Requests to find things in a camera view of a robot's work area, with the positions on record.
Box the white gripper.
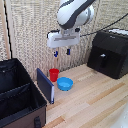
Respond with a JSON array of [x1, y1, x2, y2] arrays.
[[46, 27, 82, 59]]

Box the blue plastic bowl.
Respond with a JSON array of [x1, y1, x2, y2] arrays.
[[56, 76, 74, 92]]

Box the black air fryer body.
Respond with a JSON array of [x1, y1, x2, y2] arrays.
[[87, 30, 128, 80]]

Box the red plastic cup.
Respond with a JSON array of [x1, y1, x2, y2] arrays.
[[48, 68, 60, 83]]

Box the woven folding screen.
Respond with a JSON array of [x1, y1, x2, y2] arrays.
[[0, 0, 128, 83]]

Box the white flat object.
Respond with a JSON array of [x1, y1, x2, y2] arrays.
[[108, 28, 128, 37]]

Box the black fabric storage box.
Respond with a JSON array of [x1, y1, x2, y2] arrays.
[[0, 58, 49, 128]]

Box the black cable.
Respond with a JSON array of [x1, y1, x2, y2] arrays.
[[79, 12, 128, 38]]

